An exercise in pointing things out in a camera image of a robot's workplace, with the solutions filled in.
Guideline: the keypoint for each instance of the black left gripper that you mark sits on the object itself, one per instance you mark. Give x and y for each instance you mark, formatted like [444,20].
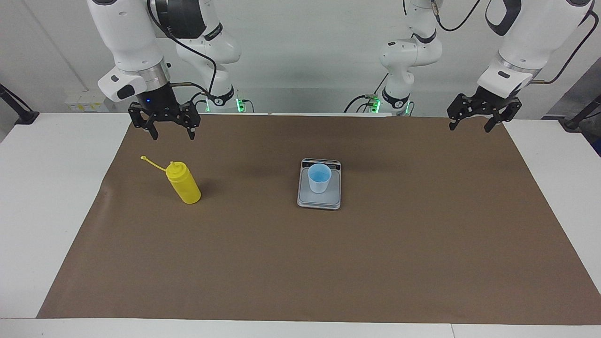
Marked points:
[490,101]

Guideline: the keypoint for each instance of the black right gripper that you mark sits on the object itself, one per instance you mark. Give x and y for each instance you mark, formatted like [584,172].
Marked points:
[159,101]

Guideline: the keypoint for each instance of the yellow squeeze bottle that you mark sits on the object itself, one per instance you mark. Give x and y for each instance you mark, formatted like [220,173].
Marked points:
[185,188]

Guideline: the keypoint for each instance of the light blue plastic cup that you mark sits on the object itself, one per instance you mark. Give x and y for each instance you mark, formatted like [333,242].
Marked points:
[319,183]

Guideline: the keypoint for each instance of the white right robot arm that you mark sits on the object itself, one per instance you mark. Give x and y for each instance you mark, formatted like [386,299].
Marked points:
[129,37]

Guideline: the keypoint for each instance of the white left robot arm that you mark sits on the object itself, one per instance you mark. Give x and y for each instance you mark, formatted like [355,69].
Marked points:
[530,33]

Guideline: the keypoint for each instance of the silver digital kitchen scale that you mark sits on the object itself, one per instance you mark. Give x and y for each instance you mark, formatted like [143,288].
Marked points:
[319,202]

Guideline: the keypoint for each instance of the black clamp stand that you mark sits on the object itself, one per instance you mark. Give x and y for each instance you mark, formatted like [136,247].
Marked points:
[26,116]
[575,123]

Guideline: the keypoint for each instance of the brown paper table mat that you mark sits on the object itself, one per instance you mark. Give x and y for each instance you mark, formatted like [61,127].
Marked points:
[281,263]

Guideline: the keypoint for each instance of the white wall socket box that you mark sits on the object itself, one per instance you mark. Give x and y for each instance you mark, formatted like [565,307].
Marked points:
[84,101]

